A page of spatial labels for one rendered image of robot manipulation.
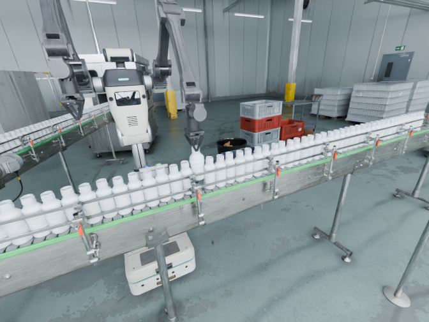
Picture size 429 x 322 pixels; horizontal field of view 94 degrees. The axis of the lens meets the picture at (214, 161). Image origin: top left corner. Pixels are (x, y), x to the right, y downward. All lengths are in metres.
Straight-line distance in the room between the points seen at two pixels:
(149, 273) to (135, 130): 1.04
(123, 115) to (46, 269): 0.86
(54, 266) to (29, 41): 12.57
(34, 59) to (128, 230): 12.51
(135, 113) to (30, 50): 11.96
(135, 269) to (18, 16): 12.63
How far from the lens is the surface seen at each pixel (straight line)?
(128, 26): 13.16
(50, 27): 1.03
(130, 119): 1.41
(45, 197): 0.93
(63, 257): 1.04
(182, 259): 1.75
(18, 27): 13.41
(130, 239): 1.00
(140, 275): 1.73
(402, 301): 2.17
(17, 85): 7.32
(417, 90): 8.72
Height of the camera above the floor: 1.52
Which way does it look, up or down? 23 degrees down
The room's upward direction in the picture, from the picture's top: 3 degrees counter-clockwise
